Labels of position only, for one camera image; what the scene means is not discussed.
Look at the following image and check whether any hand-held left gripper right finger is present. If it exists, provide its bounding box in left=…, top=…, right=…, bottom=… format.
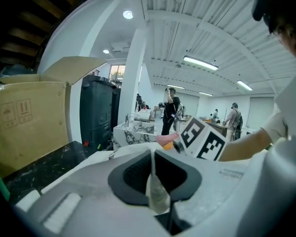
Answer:
left=154, top=134, right=296, bottom=237

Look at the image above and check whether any long ceiling lamp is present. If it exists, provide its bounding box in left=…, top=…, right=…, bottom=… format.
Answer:
left=236, top=79, right=254, bottom=92
left=182, top=55, right=220, bottom=72

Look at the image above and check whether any person's right forearm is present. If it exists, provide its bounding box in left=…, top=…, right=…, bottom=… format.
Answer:
left=218, top=126, right=274, bottom=163

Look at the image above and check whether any chrome sink faucet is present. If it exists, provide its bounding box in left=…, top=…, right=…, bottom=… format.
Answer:
left=125, top=115, right=136, bottom=130

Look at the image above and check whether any pink padded pet bed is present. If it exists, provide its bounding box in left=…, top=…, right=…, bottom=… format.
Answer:
left=155, top=131, right=181, bottom=147

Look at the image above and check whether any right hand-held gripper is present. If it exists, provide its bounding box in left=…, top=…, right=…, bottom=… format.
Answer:
left=173, top=117, right=227, bottom=161

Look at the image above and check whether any black marble table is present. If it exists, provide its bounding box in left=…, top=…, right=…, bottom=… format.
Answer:
left=1, top=140, right=100, bottom=205

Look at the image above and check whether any black head-mounted camera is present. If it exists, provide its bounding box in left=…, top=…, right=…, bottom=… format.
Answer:
left=251, top=0, right=274, bottom=22

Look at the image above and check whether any window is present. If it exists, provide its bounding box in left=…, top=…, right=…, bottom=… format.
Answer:
left=110, top=65, right=126, bottom=80

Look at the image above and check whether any open cardboard box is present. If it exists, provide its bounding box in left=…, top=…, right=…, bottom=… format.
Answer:
left=0, top=55, right=110, bottom=180

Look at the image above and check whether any person's white printed shirt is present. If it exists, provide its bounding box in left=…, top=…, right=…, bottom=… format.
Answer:
left=260, top=57, right=296, bottom=143

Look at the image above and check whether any white marble sink cabinet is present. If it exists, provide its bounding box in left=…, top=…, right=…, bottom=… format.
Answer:
left=112, top=120, right=159, bottom=151

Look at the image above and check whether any tall black cabinet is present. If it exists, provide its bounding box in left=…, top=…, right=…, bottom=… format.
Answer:
left=79, top=74, right=122, bottom=146

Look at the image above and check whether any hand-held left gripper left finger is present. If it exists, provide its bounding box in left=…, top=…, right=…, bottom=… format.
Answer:
left=14, top=149, right=174, bottom=237

